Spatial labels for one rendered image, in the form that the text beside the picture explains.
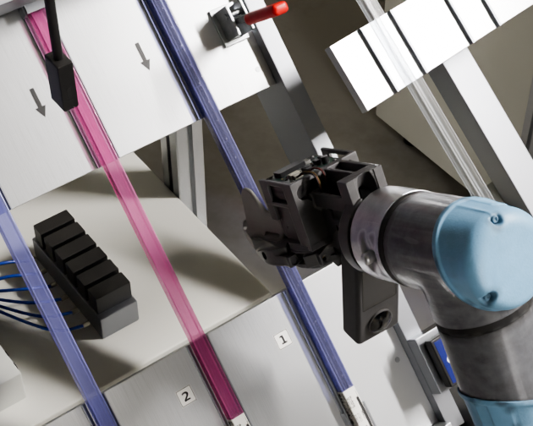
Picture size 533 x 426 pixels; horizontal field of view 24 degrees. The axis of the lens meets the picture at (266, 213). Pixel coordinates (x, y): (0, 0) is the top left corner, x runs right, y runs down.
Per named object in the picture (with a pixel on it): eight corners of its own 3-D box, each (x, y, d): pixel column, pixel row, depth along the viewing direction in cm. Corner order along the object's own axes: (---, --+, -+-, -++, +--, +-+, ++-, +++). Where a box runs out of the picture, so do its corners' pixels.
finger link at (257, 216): (232, 177, 115) (289, 182, 108) (252, 233, 117) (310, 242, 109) (206, 191, 114) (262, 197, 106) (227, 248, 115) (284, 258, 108)
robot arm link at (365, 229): (466, 259, 97) (387, 307, 94) (431, 252, 101) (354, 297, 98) (440, 173, 95) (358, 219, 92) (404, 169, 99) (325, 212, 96)
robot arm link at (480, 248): (492, 344, 85) (454, 237, 82) (398, 315, 94) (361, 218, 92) (571, 288, 88) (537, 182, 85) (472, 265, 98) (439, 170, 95)
